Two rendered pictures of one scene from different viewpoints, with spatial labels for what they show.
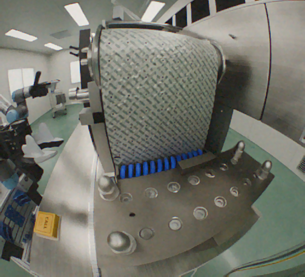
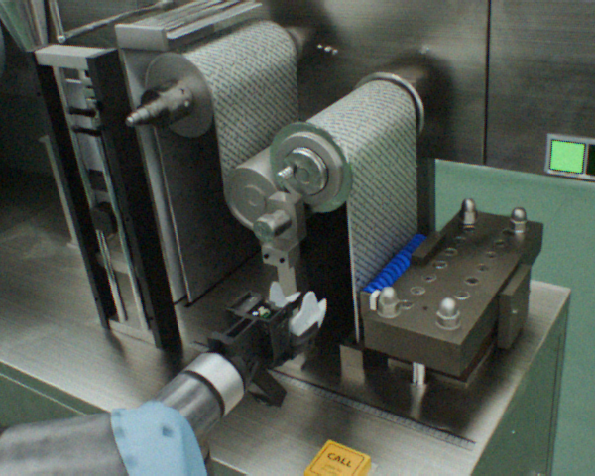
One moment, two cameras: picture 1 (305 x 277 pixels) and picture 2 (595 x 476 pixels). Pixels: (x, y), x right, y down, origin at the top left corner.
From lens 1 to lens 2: 1.03 m
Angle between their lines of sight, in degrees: 33
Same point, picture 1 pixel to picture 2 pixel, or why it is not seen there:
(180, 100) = (392, 186)
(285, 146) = not seen: outside the picture
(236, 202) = (499, 262)
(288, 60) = (512, 87)
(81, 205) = (328, 412)
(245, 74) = (449, 108)
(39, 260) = not seen: outside the picture
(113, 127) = (356, 242)
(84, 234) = (386, 425)
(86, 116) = (294, 251)
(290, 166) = not seen: outside the picture
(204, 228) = (486, 287)
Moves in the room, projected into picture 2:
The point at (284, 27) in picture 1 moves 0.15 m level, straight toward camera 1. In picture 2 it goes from (511, 43) to (497, 70)
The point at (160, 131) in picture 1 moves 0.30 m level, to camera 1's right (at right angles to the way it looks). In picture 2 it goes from (383, 228) to (494, 170)
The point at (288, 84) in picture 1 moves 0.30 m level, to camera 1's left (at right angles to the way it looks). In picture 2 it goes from (514, 116) to (390, 175)
